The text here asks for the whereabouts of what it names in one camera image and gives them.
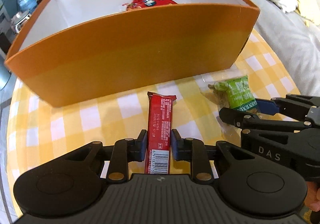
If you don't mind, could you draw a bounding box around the green raisin packet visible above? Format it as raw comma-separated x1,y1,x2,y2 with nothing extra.
200,73,261,115

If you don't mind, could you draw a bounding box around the red snack bar wrapper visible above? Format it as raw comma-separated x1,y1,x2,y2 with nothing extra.
145,92,176,175

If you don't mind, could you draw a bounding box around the red cartoon snack bag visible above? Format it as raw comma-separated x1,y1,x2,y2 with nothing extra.
122,0,177,11

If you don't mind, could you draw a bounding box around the right human hand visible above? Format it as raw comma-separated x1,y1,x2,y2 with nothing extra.
303,182,320,223

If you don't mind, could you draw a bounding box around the grey sofa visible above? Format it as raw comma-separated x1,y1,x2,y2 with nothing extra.
252,0,319,96

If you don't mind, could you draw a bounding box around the yellow checkered tablecloth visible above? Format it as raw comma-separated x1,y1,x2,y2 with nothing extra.
6,28,301,217

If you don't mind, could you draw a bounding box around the orange cardboard box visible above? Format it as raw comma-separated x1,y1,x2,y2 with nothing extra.
5,0,260,107

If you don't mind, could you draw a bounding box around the grey trash bin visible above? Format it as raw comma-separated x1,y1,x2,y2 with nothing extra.
0,61,11,90

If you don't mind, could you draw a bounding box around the small white stool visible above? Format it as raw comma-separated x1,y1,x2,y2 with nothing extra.
11,10,31,34

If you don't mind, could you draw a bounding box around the blue water jug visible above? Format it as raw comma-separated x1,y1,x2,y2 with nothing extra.
17,0,37,13

